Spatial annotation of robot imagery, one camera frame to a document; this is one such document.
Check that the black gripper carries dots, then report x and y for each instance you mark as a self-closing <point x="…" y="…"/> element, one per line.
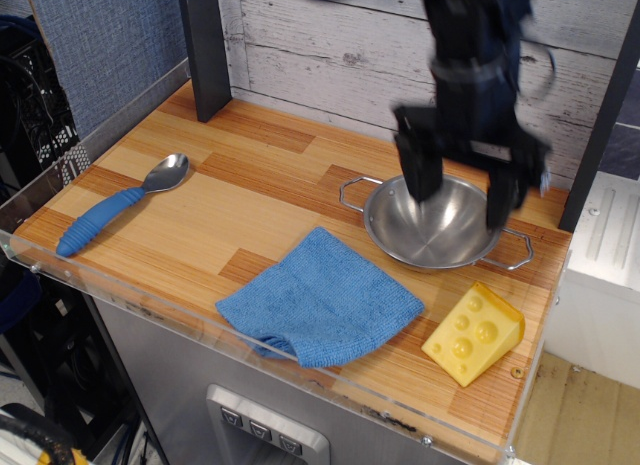
<point x="473" y="122"/>

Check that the stainless steel two-handled bowl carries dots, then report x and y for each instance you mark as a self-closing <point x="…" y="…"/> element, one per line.
<point x="446" y="231"/>

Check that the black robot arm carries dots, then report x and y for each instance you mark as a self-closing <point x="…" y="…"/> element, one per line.
<point x="476" y="32"/>

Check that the blue microfiber cloth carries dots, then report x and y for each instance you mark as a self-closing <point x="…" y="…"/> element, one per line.
<point x="323" y="304"/>

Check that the yellow plastic cheese wedge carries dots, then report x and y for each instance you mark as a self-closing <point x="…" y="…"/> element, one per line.
<point x="479" y="330"/>

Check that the white grooved appliance top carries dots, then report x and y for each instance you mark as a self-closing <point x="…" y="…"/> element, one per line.
<point x="605" y="243"/>

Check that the silver dispenser button panel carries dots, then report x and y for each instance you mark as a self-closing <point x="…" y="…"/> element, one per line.
<point x="250" y="433"/>

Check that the black plastic crate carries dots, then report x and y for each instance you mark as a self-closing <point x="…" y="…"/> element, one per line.
<point x="37" y="127"/>

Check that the clear acrylic table guard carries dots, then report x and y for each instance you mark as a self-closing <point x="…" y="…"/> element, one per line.
<point x="259" y="181"/>

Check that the yellow object bottom left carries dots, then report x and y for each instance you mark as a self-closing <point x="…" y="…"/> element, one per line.
<point x="62" y="457"/>

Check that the dark grey right post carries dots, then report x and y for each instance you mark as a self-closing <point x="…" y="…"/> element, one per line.
<point x="616" y="91"/>

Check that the dark grey post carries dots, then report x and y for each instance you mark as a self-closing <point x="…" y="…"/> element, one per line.
<point x="203" y="30"/>
<point x="616" y="91"/>

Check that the blue-handled metal spoon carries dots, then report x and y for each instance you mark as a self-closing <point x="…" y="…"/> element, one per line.
<point x="166" y="175"/>

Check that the dark grey left post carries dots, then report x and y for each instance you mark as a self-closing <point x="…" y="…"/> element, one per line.
<point x="203" y="30"/>

